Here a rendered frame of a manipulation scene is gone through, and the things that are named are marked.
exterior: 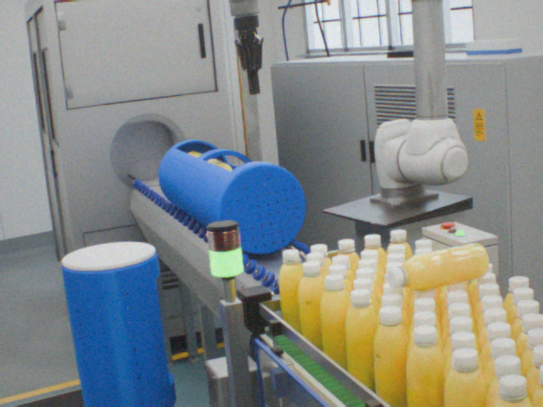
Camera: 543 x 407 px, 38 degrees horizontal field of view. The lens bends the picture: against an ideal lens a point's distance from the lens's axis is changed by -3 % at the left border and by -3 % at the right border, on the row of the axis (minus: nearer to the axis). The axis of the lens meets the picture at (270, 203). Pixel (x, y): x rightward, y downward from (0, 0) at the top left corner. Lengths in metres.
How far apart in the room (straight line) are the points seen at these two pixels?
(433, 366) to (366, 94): 3.20
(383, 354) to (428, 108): 1.22
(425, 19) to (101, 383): 1.47
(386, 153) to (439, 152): 0.25
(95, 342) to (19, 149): 4.88
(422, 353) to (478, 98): 2.49
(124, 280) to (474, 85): 2.07
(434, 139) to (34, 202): 5.12
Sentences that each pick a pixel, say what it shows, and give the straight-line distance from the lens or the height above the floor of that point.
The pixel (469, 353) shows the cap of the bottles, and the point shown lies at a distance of 1.31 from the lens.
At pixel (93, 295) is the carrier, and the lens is 2.32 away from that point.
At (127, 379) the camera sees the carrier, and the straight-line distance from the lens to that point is 2.39.
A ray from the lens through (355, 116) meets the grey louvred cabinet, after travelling 4.60.
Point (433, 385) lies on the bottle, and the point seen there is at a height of 1.01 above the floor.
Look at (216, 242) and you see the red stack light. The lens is 1.59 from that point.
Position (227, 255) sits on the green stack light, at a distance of 1.59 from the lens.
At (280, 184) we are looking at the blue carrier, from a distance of 2.52.
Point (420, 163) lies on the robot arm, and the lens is 2.57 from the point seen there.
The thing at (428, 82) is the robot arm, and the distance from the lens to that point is 2.57.
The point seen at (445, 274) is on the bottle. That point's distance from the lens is 1.59.
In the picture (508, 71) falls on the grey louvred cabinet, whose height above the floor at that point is 1.39.
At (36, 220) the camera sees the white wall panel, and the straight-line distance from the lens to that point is 7.24.
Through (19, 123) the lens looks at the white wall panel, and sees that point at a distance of 7.13.
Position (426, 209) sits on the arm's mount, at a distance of 2.67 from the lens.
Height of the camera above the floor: 1.61
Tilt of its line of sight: 11 degrees down
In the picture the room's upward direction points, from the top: 5 degrees counter-clockwise
